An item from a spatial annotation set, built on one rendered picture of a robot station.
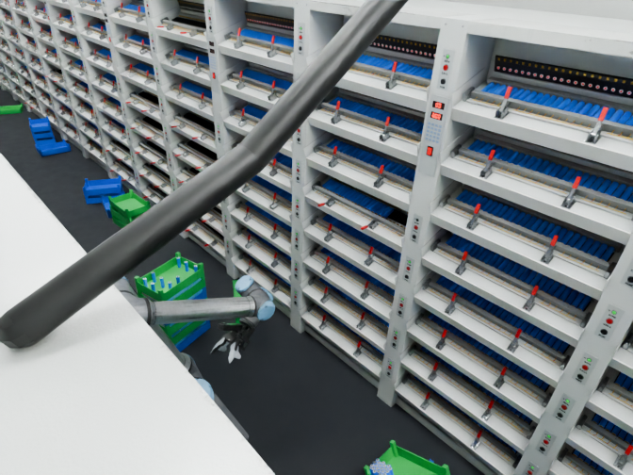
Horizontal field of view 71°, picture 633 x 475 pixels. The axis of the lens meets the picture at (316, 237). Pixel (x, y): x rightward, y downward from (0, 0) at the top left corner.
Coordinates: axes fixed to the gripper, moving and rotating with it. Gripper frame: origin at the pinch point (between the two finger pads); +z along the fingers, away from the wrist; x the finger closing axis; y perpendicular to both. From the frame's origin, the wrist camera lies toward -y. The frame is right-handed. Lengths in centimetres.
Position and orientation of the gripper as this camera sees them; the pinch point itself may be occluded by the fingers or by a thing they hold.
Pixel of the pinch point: (219, 357)
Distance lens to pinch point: 207.7
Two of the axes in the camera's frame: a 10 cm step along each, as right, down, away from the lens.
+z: -5.0, 7.6, -4.2
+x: -7.0, -0.7, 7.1
